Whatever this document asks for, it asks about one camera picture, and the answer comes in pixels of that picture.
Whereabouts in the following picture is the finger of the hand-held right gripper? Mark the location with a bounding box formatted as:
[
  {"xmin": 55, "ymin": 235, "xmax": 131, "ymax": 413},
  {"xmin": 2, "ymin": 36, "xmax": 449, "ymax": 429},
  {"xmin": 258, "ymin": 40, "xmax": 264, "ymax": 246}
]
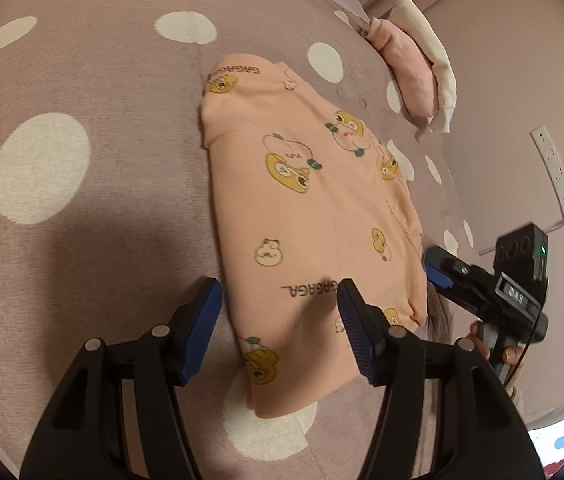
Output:
[
  {"xmin": 426, "ymin": 268, "xmax": 484, "ymax": 317},
  {"xmin": 423, "ymin": 245, "xmax": 484, "ymax": 282}
]

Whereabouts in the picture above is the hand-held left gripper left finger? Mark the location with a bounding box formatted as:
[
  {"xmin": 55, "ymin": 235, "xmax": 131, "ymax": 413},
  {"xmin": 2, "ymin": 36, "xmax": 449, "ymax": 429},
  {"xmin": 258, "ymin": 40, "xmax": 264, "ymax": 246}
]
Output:
[{"xmin": 19, "ymin": 276, "xmax": 224, "ymax": 480}]

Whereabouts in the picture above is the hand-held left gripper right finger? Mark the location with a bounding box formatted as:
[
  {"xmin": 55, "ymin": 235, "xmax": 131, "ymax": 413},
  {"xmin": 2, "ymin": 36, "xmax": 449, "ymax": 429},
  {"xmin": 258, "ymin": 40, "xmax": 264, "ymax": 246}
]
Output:
[{"xmin": 336, "ymin": 279, "xmax": 545, "ymax": 480}]

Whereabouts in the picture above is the peach cartoon print shirt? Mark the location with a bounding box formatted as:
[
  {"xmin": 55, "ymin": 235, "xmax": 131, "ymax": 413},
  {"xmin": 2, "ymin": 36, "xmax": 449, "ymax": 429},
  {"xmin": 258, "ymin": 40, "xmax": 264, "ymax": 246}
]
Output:
[{"xmin": 198, "ymin": 52, "xmax": 430, "ymax": 421}]

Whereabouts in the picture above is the person's right forearm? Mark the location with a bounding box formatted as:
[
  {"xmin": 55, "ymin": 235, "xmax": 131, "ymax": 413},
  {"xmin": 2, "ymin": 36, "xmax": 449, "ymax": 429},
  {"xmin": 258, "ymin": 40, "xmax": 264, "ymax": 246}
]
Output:
[{"xmin": 504, "ymin": 382, "xmax": 527, "ymax": 414}]

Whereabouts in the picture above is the person's right hand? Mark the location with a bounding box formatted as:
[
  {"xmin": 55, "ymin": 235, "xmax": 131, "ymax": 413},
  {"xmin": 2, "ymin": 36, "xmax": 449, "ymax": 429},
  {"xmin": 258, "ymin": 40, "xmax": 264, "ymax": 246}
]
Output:
[{"xmin": 469, "ymin": 322, "xmax": 527, "ymax": 386}]

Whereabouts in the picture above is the mauve polka dot blanket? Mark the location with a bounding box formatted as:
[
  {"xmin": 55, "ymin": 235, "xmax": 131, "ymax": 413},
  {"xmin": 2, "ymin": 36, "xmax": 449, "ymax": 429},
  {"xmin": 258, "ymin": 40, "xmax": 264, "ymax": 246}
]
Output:
[{"xmin": 0, "ymin": 0, "xmax": 478, "ymax": 480}]

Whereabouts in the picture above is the pink folded cloth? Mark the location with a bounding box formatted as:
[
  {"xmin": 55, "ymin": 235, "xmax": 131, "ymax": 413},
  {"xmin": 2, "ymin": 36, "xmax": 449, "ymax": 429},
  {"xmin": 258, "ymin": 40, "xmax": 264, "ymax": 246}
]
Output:
[{"xmin": 364, "ymin": 17, "xmax": 438, "ymax": 124}]

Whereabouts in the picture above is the white folded cloth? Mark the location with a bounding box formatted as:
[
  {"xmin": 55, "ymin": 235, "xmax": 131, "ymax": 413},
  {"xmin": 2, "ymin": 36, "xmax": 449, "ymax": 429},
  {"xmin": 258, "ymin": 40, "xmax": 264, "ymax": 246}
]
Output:
[{"xmin": 392, "ymin": 0, "xmax": 458, "ymax": 135}]

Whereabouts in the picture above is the white cable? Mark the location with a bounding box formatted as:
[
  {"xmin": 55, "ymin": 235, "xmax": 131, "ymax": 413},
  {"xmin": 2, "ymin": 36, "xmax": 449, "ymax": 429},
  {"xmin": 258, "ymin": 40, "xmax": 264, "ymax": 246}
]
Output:
[{"xmin": 477, "ymin": 217, "xmax": 564, "ymax": 257}]

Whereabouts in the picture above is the white wall power strip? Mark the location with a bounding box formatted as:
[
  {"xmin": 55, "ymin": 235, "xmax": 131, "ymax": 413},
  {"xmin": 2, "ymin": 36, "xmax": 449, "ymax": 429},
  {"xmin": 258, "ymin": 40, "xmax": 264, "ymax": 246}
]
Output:
[{"xmin": 529, "ymin": 125, "xmax": 564, "ymax": 231}]

